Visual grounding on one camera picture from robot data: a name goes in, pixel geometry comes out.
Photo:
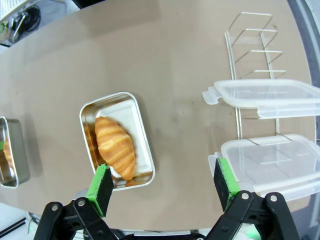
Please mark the aluminium frame extrusion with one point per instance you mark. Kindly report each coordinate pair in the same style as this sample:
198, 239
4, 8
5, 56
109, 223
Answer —
12, 226

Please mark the golden croissant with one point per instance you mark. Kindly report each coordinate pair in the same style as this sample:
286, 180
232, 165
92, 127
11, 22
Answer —
7, 155
115, 147

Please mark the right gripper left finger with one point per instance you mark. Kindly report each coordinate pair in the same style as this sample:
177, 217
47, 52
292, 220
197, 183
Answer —
101, 190

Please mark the rectangular stainless steel container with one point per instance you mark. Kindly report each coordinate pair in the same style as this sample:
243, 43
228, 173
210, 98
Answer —
135, 120
18, 150

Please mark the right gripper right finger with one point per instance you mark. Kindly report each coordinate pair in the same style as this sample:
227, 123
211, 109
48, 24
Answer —
223, 185

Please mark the clear plastic container lid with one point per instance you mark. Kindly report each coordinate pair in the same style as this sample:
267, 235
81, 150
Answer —
262, 100
270, 170

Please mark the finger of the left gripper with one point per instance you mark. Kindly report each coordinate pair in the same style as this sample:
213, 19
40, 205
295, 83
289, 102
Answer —
1, 145

